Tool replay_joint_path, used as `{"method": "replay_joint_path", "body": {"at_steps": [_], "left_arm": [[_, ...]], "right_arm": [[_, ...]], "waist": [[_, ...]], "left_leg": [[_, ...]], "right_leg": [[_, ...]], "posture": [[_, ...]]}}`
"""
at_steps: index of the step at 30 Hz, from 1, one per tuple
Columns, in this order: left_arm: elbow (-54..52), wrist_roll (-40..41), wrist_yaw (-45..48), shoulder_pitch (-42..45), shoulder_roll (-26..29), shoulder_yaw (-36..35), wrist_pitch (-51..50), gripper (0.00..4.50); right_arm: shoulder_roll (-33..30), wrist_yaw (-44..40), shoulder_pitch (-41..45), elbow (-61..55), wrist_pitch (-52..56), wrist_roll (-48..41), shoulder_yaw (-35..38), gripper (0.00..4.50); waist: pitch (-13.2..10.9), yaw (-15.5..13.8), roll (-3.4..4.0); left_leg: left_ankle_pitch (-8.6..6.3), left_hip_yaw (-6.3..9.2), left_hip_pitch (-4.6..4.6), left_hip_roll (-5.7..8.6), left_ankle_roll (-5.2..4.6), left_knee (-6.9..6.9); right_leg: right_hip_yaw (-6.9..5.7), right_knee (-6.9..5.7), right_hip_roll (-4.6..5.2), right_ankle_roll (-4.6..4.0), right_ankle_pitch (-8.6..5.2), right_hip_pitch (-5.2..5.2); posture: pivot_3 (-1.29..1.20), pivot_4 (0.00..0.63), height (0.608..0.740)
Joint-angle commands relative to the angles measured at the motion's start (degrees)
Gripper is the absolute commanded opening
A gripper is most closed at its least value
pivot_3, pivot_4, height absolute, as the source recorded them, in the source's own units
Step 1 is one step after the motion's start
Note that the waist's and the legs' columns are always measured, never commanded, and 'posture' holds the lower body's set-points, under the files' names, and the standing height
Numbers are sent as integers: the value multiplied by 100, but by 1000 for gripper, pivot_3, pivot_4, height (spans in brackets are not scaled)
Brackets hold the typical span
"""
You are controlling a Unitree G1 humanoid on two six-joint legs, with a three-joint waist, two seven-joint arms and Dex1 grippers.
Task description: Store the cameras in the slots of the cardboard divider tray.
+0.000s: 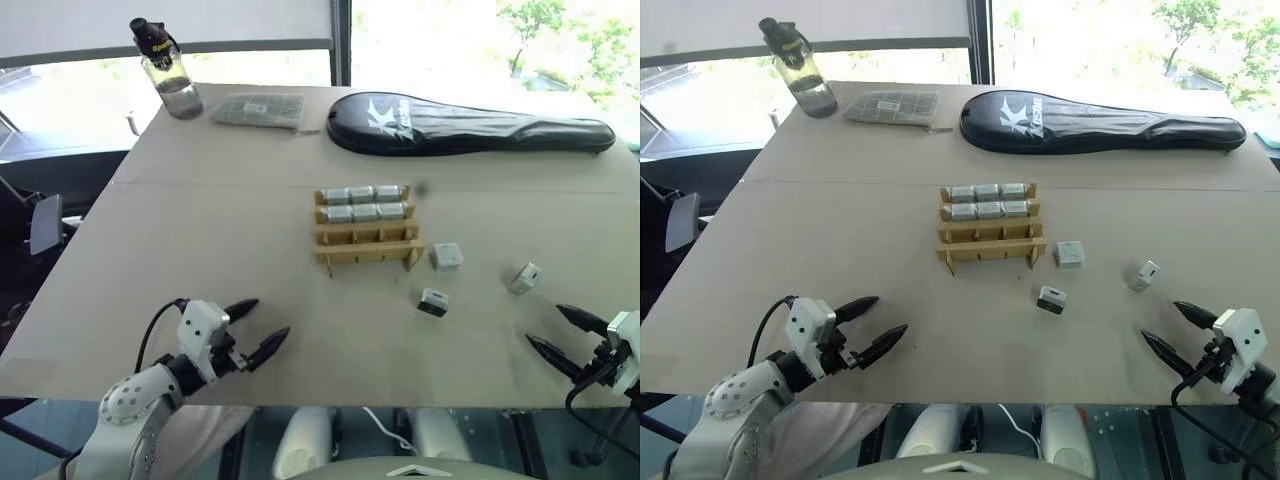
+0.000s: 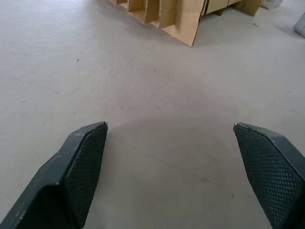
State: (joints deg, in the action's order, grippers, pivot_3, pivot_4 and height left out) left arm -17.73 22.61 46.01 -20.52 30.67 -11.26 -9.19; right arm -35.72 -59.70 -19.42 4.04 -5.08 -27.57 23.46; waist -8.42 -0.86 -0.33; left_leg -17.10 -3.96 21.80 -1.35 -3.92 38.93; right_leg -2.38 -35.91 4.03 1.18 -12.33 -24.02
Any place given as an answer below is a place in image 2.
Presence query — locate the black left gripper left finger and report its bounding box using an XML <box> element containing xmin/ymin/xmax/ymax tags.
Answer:
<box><xmin>0</xmin><ymin>121</ymin><xmax>109</xmax><ymax>229</ymax></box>

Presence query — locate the grey rounded object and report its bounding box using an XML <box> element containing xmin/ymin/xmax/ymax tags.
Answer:
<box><xmin>293</xmin><ymin>17</ymin><xmax>305</xmax><ymax>38</ymax></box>

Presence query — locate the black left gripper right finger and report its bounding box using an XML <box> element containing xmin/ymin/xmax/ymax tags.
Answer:
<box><xmin>233</xmin><ymin>122</ymin><xmax>305</xmax><ymax>229</ymax></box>

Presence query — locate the brown cardboard flap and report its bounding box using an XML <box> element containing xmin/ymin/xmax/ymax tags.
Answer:
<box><xmin>205</xmin><ymin>0</ymin><xmax>262</xmax><ymax>17</ymax></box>

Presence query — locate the white flat object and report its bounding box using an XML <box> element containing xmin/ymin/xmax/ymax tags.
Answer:
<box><xmin>259</xmin><ymin>0</ymin><xmax>280</xmax><ymax>10</ymax></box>

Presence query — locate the cardboard divider box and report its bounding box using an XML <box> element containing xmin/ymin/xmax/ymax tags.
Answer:
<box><xmin>110</xmin><ymin>0</ymin><xmax>207</xmax><ymax>47</ymax></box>

